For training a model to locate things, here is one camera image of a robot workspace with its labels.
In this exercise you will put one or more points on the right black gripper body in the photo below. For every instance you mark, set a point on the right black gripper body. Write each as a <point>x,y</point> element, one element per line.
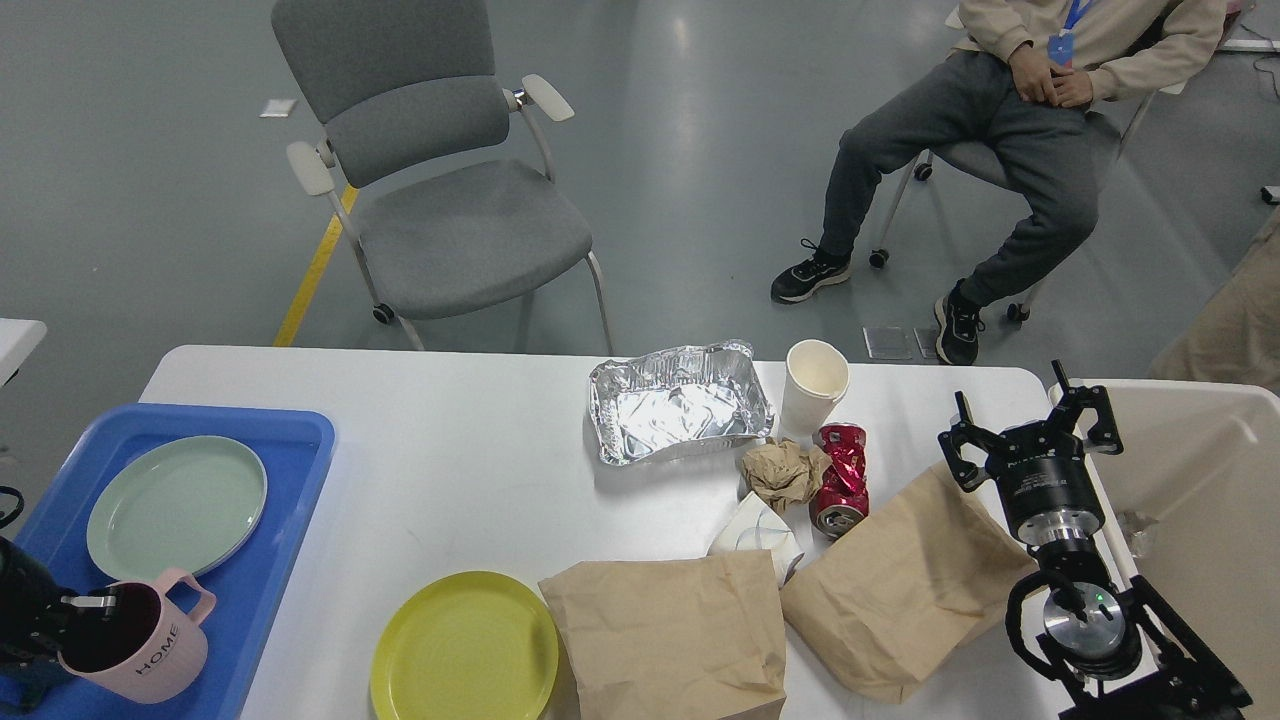
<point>1045,490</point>

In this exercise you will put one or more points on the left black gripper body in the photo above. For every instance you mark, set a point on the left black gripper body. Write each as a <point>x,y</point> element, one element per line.
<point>33,618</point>

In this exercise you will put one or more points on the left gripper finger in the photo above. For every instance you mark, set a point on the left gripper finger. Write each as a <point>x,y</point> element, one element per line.
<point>91,605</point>

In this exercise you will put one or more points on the dark teal mug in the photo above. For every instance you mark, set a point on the dark teal mug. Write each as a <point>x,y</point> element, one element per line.
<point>32,679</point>

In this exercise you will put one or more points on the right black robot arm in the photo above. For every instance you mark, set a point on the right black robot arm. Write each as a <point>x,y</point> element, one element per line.
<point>1119,653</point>

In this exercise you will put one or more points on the beige plastic bin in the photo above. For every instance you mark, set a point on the beige plastic bin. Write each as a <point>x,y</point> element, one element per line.
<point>1201,464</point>

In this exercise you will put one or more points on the right brown paper bag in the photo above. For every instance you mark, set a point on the right brown paper bag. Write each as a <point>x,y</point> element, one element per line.
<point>887,603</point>

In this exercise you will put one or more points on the brown paper bag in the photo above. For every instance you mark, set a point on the brown paper bag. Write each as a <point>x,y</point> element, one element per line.
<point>887,603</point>
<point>678,639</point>

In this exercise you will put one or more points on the crushed red soda can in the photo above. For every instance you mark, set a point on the crushed red soda can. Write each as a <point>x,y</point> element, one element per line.
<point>842,499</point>

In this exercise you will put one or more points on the pale green plate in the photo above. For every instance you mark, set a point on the pale green plate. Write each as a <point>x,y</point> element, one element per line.
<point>189,504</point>

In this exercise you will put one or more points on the tan cloth at right edge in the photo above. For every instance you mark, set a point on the tan cloth at right edge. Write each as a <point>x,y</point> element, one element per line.
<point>1235,336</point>

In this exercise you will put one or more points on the crumpled brown paper ball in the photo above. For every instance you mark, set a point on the crumpled brown paper ball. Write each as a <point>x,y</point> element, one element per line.
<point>784,473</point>

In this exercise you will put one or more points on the white side table corner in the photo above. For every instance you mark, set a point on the white side table corner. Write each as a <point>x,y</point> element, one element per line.
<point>19,338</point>

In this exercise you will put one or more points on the left brown paper bag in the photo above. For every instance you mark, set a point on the left brown paper bag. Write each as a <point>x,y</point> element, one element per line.
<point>678,639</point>

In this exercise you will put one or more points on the aluminium foil tray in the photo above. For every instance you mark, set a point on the aluminium foil tray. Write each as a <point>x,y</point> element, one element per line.
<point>678,402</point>

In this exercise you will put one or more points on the seated person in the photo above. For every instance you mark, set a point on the seated person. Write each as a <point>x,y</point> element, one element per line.
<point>1021,83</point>

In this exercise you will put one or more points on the yellow plate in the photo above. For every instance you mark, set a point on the yellow plate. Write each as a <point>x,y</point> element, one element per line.
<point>474,645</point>

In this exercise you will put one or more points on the grey office chair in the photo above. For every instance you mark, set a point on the grey office chair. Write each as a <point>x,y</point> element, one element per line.
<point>398,83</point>

